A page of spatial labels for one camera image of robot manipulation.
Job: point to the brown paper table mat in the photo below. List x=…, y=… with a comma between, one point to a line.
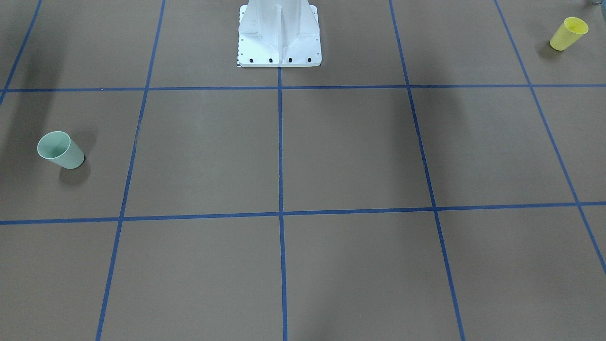
x=440, y=176

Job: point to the white camera stand pedestal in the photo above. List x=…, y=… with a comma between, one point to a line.
x=279, y=33

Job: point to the green plastic cup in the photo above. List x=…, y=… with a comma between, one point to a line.
x=59, y=148

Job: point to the yellow plastic cup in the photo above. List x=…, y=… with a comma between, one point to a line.
x=570, y=31

